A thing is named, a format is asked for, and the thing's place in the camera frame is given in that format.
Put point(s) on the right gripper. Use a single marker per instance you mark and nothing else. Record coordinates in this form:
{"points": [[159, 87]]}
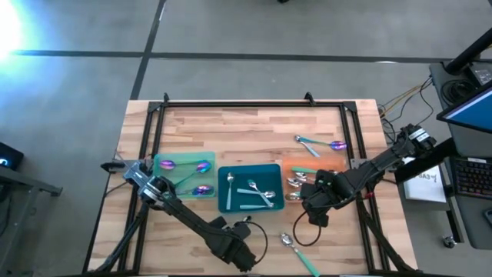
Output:
{"points": [[326, 194]]}

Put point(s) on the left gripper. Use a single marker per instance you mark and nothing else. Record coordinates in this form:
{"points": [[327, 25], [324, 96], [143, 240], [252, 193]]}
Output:
{"points": [[238, 252]]}

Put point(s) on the iridescent rainbow spoon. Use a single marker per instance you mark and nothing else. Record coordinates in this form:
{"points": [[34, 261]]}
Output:
{"points": [[203, 167], [202, 190], [167, 164], [338, 145]]}

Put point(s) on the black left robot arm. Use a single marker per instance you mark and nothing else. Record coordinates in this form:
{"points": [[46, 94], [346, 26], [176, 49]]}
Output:
{"points": [[188, 217]]}

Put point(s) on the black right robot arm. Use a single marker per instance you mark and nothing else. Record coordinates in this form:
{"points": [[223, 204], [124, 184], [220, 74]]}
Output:
{"points": [[376, 165]]}

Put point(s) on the translucent orange plastic bin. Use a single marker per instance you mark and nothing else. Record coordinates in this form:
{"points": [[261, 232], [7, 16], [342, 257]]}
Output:
{"points": [[334, 163]]}

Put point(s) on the teal blue plastic bin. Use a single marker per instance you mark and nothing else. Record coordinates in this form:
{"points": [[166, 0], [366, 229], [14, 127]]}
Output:
{"points": [[265, 175]]}

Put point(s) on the translucent green plastic bin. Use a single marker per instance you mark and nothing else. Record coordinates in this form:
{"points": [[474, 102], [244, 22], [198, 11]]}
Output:
{"points": [[207, 181]]}

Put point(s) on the white paper sheet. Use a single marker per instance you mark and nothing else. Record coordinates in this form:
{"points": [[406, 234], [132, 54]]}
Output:
{"points": [[424, 184]]}

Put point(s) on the black cart beam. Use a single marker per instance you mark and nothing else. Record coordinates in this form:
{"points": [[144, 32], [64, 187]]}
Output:
{"points": [[426, 161]]}

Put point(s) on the caster wheel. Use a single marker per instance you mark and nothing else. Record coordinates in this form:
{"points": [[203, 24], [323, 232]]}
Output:
{"points": [[448, 242]]}

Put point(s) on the black backlit keyboard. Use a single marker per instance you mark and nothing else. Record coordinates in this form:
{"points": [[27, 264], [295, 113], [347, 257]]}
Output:
{"points": [[473, 177]]}

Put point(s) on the dark grey computer cart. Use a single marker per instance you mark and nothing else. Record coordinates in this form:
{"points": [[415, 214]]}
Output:
{"points": [[473, 223]]}

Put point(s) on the computer monitor blue screen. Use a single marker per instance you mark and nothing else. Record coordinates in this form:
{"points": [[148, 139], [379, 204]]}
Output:
{"points": [[473, 111]]}

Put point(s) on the black power adapter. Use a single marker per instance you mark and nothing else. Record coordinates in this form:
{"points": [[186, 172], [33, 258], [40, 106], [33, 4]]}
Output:
{"points": [[482, 75]]}

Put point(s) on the black pole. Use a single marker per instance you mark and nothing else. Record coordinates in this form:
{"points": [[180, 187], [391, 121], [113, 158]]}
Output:
{"points": [[469, 52]]}

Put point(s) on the dark grey stand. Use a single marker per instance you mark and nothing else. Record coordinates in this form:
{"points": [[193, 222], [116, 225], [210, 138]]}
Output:
{"points": [[23, 181]]}

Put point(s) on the black device blue light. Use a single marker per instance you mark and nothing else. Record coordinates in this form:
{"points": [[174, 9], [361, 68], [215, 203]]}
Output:
{"points": [[9, 157]]}

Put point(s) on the black frame bracket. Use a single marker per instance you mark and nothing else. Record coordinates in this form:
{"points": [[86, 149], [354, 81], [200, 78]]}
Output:
{"points": [[309, 97], [166, 97]]}

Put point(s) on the black aluminium table frame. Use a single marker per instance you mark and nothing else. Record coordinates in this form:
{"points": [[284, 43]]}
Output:
{"points": [[250, 104]]}

